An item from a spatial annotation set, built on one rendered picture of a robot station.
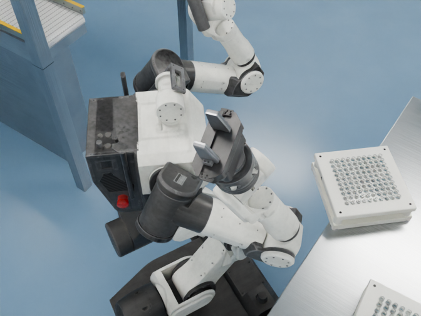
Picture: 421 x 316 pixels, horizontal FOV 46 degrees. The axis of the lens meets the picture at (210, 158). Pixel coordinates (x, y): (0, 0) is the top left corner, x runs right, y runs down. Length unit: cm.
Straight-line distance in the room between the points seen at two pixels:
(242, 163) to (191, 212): 29
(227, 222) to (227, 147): 37
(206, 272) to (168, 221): 86
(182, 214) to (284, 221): 22
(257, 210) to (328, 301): 50
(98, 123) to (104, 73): 211
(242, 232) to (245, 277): 107
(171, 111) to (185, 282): 101
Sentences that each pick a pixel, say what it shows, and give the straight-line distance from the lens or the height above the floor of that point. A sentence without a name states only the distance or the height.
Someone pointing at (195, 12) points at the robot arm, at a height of 141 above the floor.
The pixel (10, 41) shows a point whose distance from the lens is 233.
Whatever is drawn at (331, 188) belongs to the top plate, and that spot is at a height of 95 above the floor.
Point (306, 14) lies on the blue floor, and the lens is 387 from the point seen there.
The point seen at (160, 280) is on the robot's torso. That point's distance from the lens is 203.
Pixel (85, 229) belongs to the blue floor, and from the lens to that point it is 260.
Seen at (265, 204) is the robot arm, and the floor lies 132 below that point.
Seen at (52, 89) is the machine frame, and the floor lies 73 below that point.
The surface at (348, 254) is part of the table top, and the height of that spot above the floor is 88.
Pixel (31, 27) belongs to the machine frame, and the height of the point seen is 105.
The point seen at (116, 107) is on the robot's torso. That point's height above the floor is 127.
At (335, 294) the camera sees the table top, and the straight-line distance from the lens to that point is 145.
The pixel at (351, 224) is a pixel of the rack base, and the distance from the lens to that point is 154.
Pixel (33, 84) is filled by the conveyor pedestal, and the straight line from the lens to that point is 254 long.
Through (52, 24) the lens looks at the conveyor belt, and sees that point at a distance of 229.
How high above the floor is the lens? 217
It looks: 51 degrees down
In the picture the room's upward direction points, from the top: straight up
